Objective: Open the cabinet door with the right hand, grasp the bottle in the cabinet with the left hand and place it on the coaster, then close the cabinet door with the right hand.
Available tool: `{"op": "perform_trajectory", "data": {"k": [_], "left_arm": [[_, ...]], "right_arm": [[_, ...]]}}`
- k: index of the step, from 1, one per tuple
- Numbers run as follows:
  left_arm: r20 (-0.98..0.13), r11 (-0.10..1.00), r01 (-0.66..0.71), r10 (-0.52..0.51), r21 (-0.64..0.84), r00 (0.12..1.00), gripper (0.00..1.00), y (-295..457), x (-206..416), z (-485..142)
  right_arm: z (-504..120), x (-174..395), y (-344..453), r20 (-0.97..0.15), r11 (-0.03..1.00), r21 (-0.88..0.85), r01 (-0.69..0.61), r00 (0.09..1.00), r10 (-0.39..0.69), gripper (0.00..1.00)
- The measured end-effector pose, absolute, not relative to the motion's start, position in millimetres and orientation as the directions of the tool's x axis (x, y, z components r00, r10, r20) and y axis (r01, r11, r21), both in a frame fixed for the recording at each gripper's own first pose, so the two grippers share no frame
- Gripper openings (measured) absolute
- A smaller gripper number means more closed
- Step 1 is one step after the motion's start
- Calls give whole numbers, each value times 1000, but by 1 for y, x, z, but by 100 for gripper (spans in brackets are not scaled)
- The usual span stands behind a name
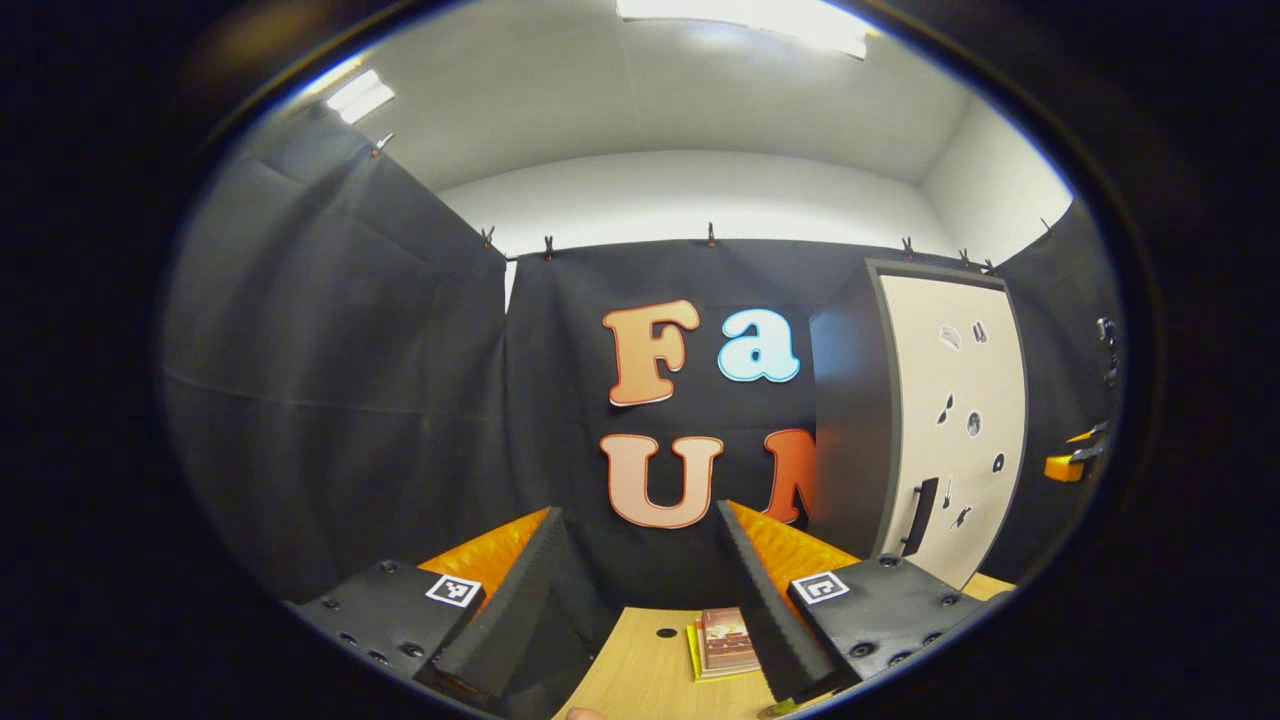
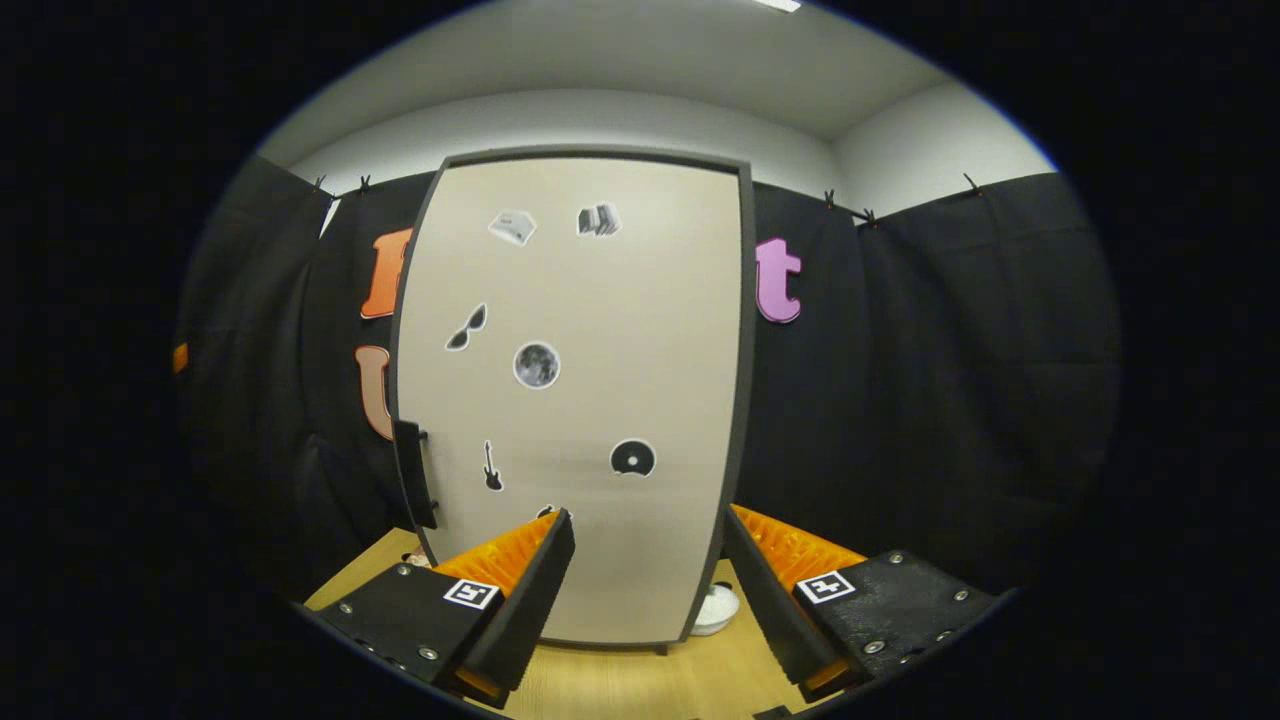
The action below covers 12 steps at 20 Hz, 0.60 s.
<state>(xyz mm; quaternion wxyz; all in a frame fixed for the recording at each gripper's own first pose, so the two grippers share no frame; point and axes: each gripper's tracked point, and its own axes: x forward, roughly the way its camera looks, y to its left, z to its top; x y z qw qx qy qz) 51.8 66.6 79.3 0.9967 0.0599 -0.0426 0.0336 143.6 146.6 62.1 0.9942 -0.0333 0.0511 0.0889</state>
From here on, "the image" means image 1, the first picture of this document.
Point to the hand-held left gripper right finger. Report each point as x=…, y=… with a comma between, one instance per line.
x=765, y=620

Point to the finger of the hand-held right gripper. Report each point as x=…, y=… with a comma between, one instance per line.
x=1065, y=467

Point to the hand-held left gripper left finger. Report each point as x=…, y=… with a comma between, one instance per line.
x=510, y=610

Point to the round brown coaster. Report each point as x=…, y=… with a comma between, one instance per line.
x=775, y=710

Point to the white cabinet door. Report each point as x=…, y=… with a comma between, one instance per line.
x=960, y=380

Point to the dark grey cabinet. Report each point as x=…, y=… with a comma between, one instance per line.
x=845, y=420

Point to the yellow book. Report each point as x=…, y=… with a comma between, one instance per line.
x=692, y=650

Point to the black backdrop cloth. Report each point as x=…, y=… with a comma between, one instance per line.
x=330, y=370

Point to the row of black clips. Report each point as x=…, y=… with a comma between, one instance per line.
x=548, y=246

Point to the large ceiling light panel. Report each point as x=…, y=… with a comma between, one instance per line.
x=750, y=18

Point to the small ceiling light panel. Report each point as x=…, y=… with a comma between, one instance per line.
x=360, y=96

